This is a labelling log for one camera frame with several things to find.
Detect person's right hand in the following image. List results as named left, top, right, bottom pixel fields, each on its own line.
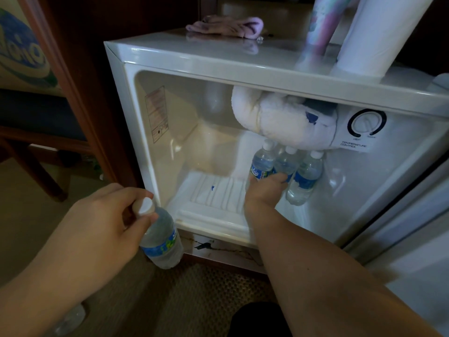
left=244, top=171, right=289, bottom=222

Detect warning sticker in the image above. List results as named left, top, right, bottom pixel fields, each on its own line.
left=144, top=86, right=170, bottom=144

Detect stack of pastel paper cups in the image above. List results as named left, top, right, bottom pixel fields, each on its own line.
left=303, top=0, right=355, bottom=64

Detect cardboard box with blue print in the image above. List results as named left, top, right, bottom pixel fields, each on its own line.
left=0, top=0, right=64, bottom=99

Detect frosted freezer compartment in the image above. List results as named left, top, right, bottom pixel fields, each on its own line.
left=231, top=84, right=339, bottom=151

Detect person's left hand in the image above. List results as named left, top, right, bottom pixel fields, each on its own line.
left=51, top=182, right=159, bottom=282

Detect wooden chair with dark cushion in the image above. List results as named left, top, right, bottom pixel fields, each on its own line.
left=0, top=88, right=93, bottom=203

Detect white mini fridge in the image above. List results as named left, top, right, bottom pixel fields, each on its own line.
left=103, top=28, right=449, bottom=330

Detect blue label water bottle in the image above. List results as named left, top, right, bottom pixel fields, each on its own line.
left=245, top=139, right=278, bottom=193
left=131, top=197, right=186, bottom=270
left=272, top=146, right=299, bottom=183
left=286, top=150, right=325, bottom=207

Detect person's black trousers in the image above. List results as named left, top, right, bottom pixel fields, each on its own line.
left=228, top=301, right=294, bottom=337

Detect person's right forearm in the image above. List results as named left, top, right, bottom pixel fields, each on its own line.
left=245, top=203, right=442, bottom=337

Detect white paper towel roll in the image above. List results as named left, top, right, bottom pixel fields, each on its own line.
left=329, top=0, right=435, bottom=78

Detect pink cloth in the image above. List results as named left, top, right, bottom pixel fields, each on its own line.
left=185, top=15, right=264, bottom=40

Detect group of bottles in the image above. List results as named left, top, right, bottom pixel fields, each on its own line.
left=52, top=303, right=87, bottom=337

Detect temperature control dial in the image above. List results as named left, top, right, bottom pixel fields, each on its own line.
left=346, top=108, right=388, bottom=138

